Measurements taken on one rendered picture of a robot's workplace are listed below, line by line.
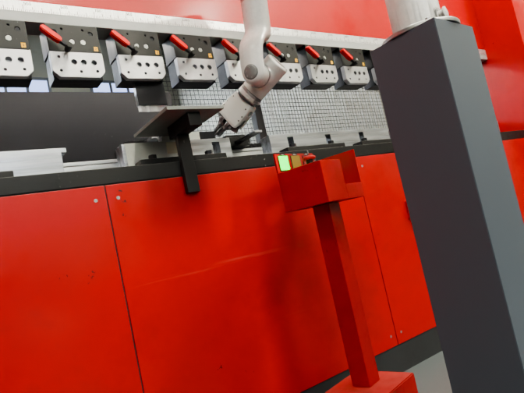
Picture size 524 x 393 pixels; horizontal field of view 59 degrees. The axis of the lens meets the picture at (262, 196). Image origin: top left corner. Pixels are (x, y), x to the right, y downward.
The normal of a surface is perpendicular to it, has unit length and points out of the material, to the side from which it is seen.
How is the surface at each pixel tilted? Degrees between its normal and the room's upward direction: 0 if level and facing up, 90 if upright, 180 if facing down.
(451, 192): 90
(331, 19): 90
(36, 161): 90
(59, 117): 90
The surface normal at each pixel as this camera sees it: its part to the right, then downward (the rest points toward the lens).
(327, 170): 0.73, -0.21
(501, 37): -0.80, 0.13
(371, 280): 0.55, -0.18
